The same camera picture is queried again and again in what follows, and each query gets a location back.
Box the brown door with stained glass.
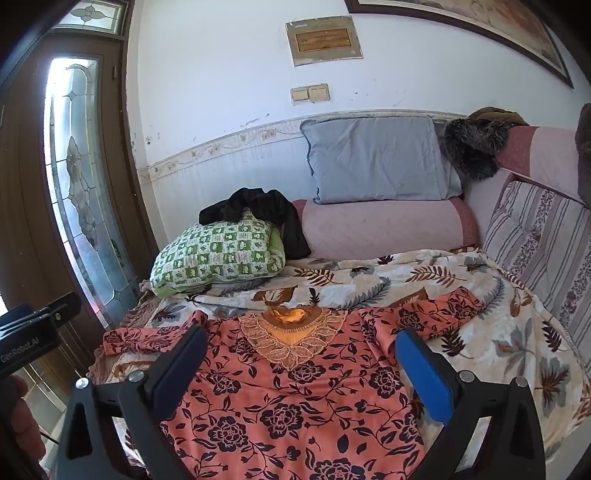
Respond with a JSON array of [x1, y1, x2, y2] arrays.
[[0, 28, 160, 384]]

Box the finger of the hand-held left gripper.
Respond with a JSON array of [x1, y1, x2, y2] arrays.
[[14, 291, 83, 329]]

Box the striped sofa cushion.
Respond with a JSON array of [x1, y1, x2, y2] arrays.
[[480, 180, 591, 370]]

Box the pink sofa bolster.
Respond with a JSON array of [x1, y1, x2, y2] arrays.
[[292, 196, 478, 259]]

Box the brown garment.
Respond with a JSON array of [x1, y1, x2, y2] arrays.
[[468, 107, 529, 129]]

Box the dark cloth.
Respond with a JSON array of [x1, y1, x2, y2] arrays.
[[575, 104, 591, 208]]

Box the stained glass transom window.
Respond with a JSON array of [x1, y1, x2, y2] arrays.
[[53, 0, 130, 35]]

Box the pink sofa back cover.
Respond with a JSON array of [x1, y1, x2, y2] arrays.
[[496, 126, 585, 204]]

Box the large framed wall picture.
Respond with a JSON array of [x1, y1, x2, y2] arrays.
[[344, 0, 574, 88]]

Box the cream leaf print blanket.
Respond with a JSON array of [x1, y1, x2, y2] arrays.
[[88, 247, 585, 467]]

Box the orange floral shirt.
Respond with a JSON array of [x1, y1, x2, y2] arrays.
[[102, 286, 485, 480]]

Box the grey-blue pillow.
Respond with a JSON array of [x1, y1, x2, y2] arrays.
[[300, 115, 462, 205]]

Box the green checkered pillow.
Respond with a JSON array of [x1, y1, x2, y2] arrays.
[[150, 208, 287, 298]]

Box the dark furry garment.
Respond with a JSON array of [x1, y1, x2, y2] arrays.
[[441, 117, 511, 181]]

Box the fringed patterned sofa cover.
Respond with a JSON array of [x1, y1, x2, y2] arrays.
[[88, 295, 168, 384]]

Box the person's left hand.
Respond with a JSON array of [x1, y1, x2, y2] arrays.
[[0, 374, 48, 480]]

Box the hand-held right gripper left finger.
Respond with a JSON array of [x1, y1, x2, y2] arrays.
[[54, 325, 209, 480]]

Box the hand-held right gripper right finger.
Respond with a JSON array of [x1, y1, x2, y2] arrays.
[[394, 327, 548, 480]]

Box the black garment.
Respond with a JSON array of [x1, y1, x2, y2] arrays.
[[198, 187, 312, 260]]

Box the wall panel box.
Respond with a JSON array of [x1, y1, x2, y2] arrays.
[[285, 16, 363, 66]]

